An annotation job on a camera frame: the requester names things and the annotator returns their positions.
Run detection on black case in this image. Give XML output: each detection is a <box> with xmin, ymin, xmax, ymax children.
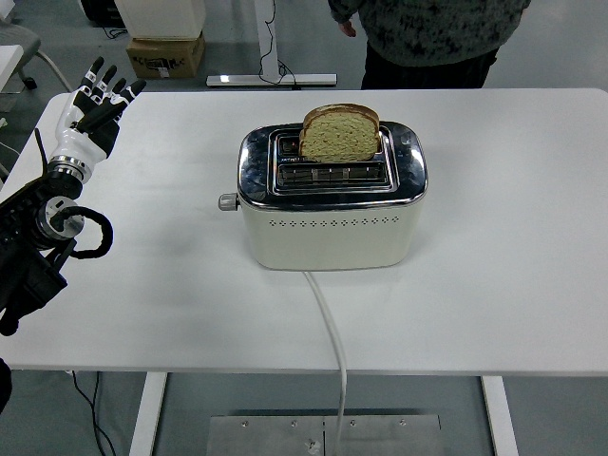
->
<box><xmin>79</xmin><ymin>0</ymin><xmax>127</xmax><ymax>29</ymax></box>

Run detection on brown cardboard box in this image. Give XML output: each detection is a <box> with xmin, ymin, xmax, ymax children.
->
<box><xmin>125</xmin><ymin>31</ymin><xmax>206</xmax><ymax>80</ymax></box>

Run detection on grey office chair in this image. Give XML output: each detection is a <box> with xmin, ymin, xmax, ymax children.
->
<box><xmin>0</xmin><ymin>21</ymin><xmax>75</xmax><ymax>94</ymax></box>

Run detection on white desk leg with foot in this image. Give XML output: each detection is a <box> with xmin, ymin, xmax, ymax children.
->
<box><xmin>205</xmin><ymin>0</ymin><xmax>338</xmax><ymax>88</ymax></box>

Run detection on cream chrome two-slot toaster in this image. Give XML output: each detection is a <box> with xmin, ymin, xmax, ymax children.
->
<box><xmin>236</xmin><ymin>120</ymin><xmax>429</xmax><ymax>273</ymax></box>

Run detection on person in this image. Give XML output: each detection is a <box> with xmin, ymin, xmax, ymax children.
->
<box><xmin>327</xmin><ymin>0</ymin><xmax>532</xmax><ymax>91</ymax></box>

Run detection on white box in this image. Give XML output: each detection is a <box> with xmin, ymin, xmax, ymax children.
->
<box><xmin>113</xmin><ymin>0</ymin><xmax>208</xmax><ymax>41</ymax></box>

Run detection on white toaster power cord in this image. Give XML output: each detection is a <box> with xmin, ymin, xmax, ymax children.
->
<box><xmin>302</xmin><ymin>270</ymin><xmax>350</xmax><ymax>456</ymax></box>

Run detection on thin black cable on desk leg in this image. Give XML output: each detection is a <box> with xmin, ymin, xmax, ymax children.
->
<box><xmin>258</xmin><ymin>0</ymin><xmax>305</xmax><ymax>90</ymax></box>

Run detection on white side table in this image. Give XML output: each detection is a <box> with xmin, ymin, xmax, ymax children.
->
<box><xmin>0</xmin><ymin>44</ymin><xmax>25</xmax><ymax>94</ymax></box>

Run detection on brown bread slice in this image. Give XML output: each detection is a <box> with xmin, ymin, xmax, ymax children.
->
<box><xmin>298</xmin><ymin>103</ymin><xmax>382</xmax><ymax>162</ymax></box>

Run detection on black floor cable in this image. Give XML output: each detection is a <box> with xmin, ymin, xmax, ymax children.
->
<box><xmin>91</xmin><ymin>370</ymin><xmax>102</xmax><ymax>456</ymax></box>
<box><xmin>70</xmin><ymin>370</ymin><xmax>118</xmax><ymax>456</ymax></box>

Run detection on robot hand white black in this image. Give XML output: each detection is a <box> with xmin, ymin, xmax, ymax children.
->
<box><xmin>48</xmin><ymin>56</ymin><xmax>147</xmax><ymax>173</ymax></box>

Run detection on white table leg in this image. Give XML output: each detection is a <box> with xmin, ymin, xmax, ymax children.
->
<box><xmin>127</xmin><ymin>371</ymin><xmax>168</xmax><ymax>456</ymax></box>
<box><xmin>480</xmin><ymin>375</ymin><xmax>520</xmax><ymax>456</ymax></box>

